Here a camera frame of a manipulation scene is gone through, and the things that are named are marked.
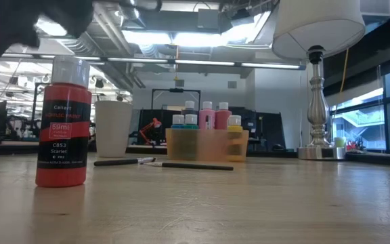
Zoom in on large pink paint bottle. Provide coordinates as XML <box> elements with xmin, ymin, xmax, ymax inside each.
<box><xmin>199</xmin><ymin>100</ymin><xmax>217</xmax><ymax>130</ymax></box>

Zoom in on small green paint bottle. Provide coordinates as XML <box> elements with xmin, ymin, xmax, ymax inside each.
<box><xmin>183</xmin><ymin>113</ymin><xmax>200</xmax><ymax>160</ymax></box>

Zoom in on large black paint bottle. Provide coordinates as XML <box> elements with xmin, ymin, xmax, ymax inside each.
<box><xmin>182</xmin><ymin>100</ymin><xmax>198</xmax><ymax>116</ymax></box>

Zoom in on small blue paint bottle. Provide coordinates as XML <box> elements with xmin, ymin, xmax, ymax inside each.
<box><xmin>170</xmin><ymin>114</ymin><xmax>186</xmax><ymax>160</ymax></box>

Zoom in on large red paint bottle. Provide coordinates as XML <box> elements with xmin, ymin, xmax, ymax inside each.
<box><xmin>215</xmin><ymin>101</ymin><xmax>233</xmax><ymax>130</ymax></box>

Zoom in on small yellow paint bottle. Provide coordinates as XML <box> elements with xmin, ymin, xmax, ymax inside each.
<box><xmin>227</xmin><ymin>115</ymin><xmax>244</xmax><ymax>162</ymax></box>

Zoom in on black handled paint brush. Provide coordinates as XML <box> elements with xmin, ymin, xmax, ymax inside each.
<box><xmin>143</xmin><ymin>161</ymin><xmax>235</xmax><ymax>171</ymax></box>
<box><xmin>94</xmin><ymin>157</ymin><xmax>158</xmax><ymax>167</ymax></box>

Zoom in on small scarlet paint bottle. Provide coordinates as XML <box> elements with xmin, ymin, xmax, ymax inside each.
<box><xmin>35</xmin><ymin>56</ymin><xmax>93</xmax><ymax>188</ymax></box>

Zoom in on orange translucent plastic bin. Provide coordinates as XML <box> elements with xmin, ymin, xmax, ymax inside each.
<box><xmin>165</xmin><ymin>127</ymin><xmax>250</xmax><ymax>162</ymax></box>

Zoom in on red desk lamp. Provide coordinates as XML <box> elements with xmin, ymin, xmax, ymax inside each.
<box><xmin>138</xmin><ymin>117</ymin><xmax>163</xmax><ymax>146</ymax></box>

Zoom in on long ceiling light strip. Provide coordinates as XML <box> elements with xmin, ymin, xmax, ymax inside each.
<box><xmin>0</xmin><ymin>52</ymin><xmax>307</xmax><ymax>71</ymax></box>

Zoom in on black partition panels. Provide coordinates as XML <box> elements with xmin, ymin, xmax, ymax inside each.
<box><xmin>137</xmin><ymin>107</ymin><xmax>286</xmax><ymax>153</ymax></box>

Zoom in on white cup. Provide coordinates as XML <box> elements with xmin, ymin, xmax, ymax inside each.
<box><xmin>95</xmin><ymin>100</ymin><xmax>134</xmax><ymax>159</ymax></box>

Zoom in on silver table lamp white shade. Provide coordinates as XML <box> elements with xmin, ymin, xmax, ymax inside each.
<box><xmin>271</xmin><ymin>0</ymin><xmax>367</xmax><ymax>160</ymax></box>

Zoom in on small red background object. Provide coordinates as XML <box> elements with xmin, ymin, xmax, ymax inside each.
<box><xmin>346</xmin><ymin>140</ymin><xmax>365</xmax><ymax>152</ymax></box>

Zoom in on silver ventilation duct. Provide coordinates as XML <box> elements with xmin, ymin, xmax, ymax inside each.
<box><xmin>56</xmin><ymin>32</ymin><xmax>106</xmax><ymax>58</ymax></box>

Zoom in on yellow cable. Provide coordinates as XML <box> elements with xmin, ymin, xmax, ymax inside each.
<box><xmin>339</xmin><ymin>47</ymin><xmax>350</xmax><ymax>94</ymax></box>

